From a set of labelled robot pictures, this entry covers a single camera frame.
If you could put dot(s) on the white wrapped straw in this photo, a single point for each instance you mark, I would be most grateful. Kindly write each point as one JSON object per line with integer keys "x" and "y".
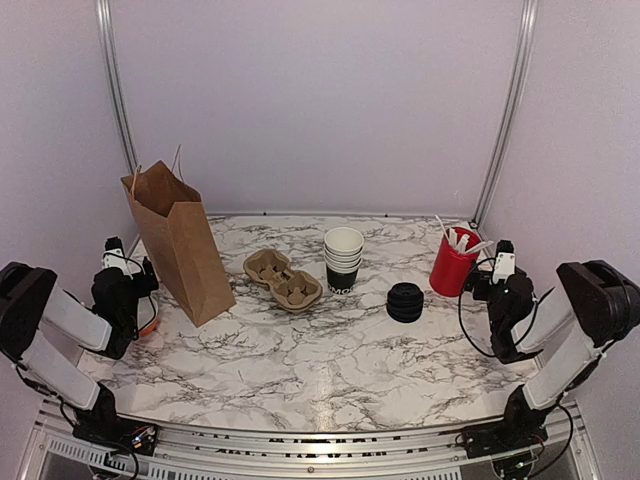
{"x": 444, "y": 229}

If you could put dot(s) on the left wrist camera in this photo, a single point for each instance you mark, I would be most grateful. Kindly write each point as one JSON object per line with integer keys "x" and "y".
{"x": 114, "y": 257}

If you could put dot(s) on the stack of paper cups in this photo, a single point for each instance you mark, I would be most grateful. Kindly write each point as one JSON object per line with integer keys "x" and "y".
{"x": 343, "y": 249}

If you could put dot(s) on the brown paper bag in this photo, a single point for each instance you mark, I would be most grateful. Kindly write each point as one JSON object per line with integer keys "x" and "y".
{"x": 174, "y": 228}

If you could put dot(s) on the orange white bowl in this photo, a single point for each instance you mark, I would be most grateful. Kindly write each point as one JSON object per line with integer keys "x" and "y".
{"x": 147, "y": 315}

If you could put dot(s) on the cardboard cup carrier tray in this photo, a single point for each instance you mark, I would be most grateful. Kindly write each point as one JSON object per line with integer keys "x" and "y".
{"x": 295, "y": 291}

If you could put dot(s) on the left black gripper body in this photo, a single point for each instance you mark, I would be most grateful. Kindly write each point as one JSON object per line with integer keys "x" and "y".
{"x": 146, "y": 286}

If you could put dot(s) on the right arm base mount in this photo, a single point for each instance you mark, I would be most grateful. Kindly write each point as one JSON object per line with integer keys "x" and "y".
{"x": 496, "y": 437}

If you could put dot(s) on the stack of black lids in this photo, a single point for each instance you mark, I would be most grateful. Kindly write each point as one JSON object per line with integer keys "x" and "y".
{"x": 405, "y": 302}

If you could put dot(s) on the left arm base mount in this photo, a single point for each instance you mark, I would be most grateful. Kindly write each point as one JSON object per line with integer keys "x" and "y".
{"x": 138, "y": 437}

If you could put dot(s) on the aluminium front rail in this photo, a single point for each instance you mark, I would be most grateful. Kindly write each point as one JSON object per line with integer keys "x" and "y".
{"x": 195, "y": 452}

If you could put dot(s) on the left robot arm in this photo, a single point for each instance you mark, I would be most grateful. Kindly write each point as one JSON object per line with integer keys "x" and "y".
{"x": 34, "y": 306}

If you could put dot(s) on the aluminium frame post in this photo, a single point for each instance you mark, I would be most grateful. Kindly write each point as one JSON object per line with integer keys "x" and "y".
{"x": 515, "y": 90}
{"x": 109, "y": 52}

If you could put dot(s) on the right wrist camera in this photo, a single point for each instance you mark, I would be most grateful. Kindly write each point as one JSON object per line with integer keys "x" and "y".
{"x": 504, "y": 263}

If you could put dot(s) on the red cylindrical holder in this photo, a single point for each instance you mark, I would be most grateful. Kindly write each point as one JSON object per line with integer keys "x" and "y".
{"x": 450, "y": 269}

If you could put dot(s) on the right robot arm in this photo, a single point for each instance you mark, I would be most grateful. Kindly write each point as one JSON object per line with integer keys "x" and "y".
{"x": 591, "y": 307}

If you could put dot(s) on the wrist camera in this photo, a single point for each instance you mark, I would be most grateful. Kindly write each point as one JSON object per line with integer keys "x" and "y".
{"x": 504, "y": 263}
{"x": 114, "y": 257}

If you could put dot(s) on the left aluminium frame post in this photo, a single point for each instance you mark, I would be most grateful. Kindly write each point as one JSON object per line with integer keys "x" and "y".
{"x": 109, "y": 52}

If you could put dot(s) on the right aluminium frame post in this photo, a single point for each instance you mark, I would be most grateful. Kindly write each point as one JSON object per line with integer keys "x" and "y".
{"x": 515, "y": 90}

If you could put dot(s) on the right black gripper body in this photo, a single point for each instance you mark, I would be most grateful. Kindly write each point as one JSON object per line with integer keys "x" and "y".
{"x": 481, "y": 277}

